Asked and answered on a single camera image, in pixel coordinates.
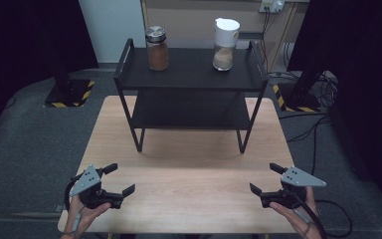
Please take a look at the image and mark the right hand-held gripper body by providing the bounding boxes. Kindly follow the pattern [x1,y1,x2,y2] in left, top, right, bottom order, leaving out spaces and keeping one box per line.
[259,165,327,210]

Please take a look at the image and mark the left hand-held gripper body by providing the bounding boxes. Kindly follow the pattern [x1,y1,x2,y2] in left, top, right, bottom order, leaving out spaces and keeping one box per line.
[67,164,124,210]

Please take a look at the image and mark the black two-tier metal shelf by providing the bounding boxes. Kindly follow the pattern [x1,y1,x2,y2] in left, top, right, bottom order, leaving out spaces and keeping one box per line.
[113,38,270,154]

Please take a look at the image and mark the glass spice jar metal lid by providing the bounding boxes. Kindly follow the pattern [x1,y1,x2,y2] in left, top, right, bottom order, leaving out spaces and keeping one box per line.
[144,25,170,72]

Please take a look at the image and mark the glass seasoning jar white lid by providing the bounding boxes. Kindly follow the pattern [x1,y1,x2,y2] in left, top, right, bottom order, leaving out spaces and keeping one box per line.
[212,17,242,73]

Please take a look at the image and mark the person's left hand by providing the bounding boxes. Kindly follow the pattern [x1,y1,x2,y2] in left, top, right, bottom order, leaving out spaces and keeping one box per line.
[61,194,112,239]

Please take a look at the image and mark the person's right hand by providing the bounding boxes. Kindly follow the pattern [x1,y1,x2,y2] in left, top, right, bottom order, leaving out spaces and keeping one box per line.
[269,185,323,239]

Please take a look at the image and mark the black stand base hazard stripes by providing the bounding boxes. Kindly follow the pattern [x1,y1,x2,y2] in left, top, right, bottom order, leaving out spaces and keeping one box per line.
[44,68,96,109]
[272,63,329,114]

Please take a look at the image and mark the dark curtain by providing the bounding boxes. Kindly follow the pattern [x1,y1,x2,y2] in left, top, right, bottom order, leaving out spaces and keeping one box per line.
[286,0,382,208]
[0,0,99,148]

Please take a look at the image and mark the beige wooden cabinet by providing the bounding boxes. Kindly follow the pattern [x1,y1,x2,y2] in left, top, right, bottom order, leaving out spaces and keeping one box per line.
[140,0,311,74]

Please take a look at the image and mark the left hand-held gripper black cable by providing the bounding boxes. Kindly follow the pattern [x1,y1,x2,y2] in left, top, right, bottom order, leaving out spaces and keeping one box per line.
[64,175,82,213]

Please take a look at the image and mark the hand-held gripper black cable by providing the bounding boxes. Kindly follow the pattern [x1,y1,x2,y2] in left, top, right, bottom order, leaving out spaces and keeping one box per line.
[296,198,353,239]
[64,175,82,213]

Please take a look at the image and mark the black floor cables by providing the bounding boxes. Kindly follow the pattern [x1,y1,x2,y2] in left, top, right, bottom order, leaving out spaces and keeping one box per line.
[268,71,340,177]

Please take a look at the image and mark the right hand-held gripper black cable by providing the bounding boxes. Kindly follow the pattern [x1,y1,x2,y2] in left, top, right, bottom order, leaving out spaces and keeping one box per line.
[296,198,353,239]

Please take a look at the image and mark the black cables from socket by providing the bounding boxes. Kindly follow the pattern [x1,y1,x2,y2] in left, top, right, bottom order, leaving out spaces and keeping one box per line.
[261,11,275,74]

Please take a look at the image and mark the white wall power socket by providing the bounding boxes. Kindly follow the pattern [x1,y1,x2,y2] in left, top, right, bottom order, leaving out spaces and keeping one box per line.
[259,0,286,14]

